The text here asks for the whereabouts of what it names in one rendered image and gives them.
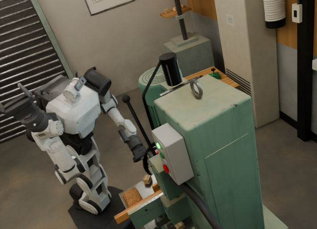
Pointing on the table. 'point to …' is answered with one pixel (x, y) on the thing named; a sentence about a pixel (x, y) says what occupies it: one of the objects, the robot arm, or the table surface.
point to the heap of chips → (131, 197)
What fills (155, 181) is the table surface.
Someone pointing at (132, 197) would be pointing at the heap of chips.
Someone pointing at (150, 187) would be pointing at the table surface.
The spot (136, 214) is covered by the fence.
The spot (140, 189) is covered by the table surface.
